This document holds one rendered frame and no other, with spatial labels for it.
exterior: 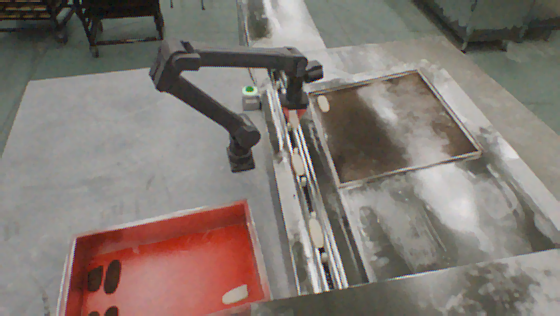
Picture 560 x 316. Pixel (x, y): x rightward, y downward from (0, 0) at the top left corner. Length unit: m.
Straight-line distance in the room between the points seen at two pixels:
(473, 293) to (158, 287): 0.80
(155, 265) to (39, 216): 0.42
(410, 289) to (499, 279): 0.14
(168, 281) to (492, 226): 0.91
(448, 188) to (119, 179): 1.07
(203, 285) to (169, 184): 0.39
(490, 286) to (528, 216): 0.63
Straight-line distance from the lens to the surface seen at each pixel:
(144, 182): 1.37
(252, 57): 1.11
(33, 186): 1.50
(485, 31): 4.05
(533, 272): 0.69
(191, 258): 1.16
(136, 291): 1.15
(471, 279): 0.64
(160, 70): 1.03
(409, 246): 1.12
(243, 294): 1.08
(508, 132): 1.78
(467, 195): 1.24
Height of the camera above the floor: 1.81
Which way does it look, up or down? 43 degrees down
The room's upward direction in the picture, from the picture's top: 5 degrees clockwise
